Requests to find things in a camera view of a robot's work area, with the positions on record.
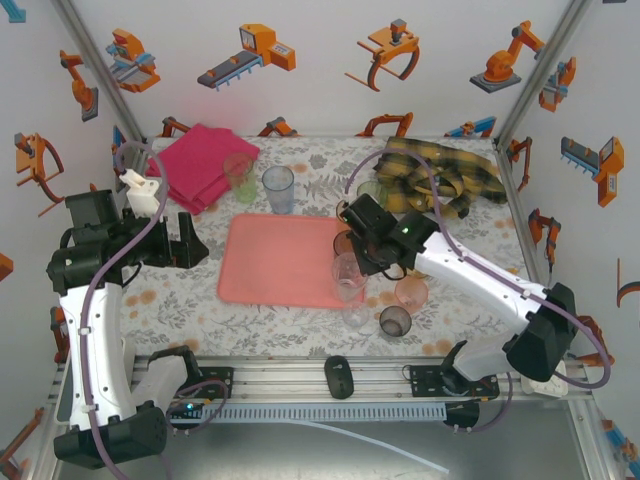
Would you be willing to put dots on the tall dark brown glass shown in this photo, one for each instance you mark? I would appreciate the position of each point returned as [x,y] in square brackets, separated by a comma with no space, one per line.
[341,244]

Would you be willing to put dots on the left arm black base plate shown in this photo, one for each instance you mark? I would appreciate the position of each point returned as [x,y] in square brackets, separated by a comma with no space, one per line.
[220,382]

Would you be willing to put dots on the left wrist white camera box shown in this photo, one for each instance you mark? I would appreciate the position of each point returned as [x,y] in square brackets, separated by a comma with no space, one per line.
[142,195]

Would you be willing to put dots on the white square clock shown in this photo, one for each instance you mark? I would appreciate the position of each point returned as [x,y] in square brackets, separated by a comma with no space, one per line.
[542,389]

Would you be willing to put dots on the tall clear plastic glass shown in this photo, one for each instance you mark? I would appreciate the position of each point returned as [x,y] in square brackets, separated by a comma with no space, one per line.
[347,287]

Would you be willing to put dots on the tall green plastic glass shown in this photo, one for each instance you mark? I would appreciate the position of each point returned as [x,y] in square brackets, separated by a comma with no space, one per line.
[240,185]

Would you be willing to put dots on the grey floral tablecloth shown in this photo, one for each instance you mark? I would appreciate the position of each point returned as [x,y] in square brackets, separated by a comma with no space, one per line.
[325,342]

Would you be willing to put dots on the folded magenta cloth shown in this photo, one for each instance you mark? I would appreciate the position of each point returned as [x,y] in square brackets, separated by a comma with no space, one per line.
[200,160]

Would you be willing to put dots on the grey white box device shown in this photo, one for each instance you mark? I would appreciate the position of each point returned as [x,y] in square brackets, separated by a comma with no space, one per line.
[62,400]

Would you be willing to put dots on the aluminium frame post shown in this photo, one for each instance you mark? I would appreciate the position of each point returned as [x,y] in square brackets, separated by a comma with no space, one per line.
[103,75]
[539,75]

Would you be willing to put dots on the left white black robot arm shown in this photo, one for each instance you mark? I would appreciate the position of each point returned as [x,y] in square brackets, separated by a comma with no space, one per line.
[95,350]

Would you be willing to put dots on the black board with green light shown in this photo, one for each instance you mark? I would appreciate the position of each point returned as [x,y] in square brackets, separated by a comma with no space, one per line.
[186,407]

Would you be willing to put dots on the yellow black plaid shirt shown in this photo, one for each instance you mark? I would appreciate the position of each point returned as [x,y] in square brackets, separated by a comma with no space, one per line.
[470,175]

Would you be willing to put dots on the black computer mouse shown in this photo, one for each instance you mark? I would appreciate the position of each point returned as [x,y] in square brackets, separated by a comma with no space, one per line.
[339,377]

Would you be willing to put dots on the short amber plastic glass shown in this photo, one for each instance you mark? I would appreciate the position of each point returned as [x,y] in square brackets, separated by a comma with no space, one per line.
[417,275]

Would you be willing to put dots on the black electronics block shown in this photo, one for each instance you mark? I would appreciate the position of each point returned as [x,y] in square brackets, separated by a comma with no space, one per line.
[462,415]

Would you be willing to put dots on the short salmon plastic glass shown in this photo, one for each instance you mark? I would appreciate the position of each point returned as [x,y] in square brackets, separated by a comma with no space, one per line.
[411,297]

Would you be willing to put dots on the aluminium table side rail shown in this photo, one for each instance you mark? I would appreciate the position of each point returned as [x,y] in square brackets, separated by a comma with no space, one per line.
[506,165]

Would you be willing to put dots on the pink plastic tray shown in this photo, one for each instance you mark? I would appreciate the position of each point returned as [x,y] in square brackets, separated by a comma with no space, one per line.
[280,260]

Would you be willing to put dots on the aluminium frame cross rail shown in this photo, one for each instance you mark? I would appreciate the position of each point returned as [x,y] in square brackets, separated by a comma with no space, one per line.
[280,380]

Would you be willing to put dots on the short green plastic glass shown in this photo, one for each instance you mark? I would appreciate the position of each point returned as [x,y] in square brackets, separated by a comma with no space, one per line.
[372,189]

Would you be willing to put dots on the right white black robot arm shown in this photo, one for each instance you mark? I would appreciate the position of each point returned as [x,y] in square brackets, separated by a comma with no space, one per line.
[480,280]

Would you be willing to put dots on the short dark grey glass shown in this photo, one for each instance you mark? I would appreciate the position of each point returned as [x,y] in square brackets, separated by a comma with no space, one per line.
[395,322]

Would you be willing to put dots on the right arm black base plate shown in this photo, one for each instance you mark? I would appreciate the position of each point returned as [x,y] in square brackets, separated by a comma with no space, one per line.
[425,382]

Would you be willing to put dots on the tall blue plastic glass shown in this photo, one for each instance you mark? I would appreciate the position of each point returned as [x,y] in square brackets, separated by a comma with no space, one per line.
[278,192]

